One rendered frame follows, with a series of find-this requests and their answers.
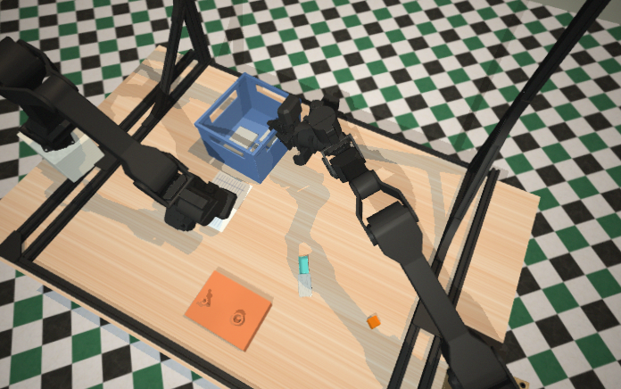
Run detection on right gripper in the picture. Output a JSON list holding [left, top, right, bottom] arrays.
[[190, 172, 237, 219]]

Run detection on blue plastic crate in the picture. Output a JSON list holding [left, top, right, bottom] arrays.
[[194, 74, 289, 184]]

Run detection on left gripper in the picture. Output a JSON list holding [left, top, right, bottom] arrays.
[[267, 94, 319, 166]]

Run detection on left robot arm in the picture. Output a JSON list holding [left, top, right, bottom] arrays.
[[303, 100, 520, 389]]

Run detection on white sheet of paper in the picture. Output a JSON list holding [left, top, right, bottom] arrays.
[[208, 171, 253, 233]]

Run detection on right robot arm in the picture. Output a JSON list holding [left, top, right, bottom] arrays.
[[0, 37, 220, 232]]

